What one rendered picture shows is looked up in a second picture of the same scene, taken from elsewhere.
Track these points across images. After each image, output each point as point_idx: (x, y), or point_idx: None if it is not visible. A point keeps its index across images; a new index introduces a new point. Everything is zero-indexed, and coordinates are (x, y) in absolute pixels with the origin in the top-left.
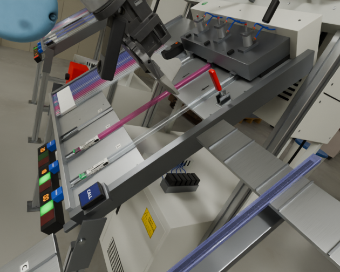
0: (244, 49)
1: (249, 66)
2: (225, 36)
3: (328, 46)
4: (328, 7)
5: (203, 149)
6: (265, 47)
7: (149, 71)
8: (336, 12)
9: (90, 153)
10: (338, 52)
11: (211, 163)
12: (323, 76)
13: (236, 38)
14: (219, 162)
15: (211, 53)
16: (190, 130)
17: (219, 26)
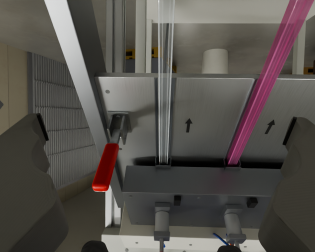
0: (157, 208)
1: (122, 190)
2: (222, 216)
3: (119, 211)
4: (133, 250)
5: (268, 11)
6: (139, 213)
7: (36, 195)
8: (122, 246)
9: None
10: (107, 207)
11: (234, 3)
12: None
13: (203, 214)
14: (232, 15)
15: (228, 186)
16: (70, 36)
17: (231, 239)
